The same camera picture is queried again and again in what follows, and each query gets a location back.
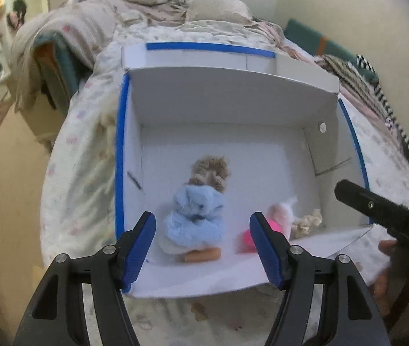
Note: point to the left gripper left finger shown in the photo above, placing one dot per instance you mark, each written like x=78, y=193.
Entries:
x=55, y=314

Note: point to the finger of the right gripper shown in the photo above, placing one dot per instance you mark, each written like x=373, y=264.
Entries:
x=394, y=218

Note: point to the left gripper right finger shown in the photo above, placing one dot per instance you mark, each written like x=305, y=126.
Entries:
x=348, y=313

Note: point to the cream satin scrunchie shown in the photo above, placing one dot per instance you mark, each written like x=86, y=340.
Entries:
x=302, y=227

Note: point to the orange foam tube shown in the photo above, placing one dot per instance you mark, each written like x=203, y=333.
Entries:
x=209, y=254

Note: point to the light blue fluffy scrunchie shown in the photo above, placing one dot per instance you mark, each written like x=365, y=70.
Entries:
x=195, y=222

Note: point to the blue and white cardboard box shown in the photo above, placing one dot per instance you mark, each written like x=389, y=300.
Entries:
x=279, y=123

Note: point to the person's right hand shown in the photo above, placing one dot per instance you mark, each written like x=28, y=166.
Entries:
x=383, y=280

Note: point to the black white striped cloth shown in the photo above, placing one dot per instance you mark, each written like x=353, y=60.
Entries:
x=361, y=80

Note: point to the green cushion with orange stripe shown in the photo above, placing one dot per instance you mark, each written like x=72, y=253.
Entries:
x=317, y=44

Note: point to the beige pillow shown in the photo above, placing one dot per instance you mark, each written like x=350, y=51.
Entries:
x=233, y=11

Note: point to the grey patterned blanket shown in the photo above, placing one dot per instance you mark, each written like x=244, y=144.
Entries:
x=89, y=25

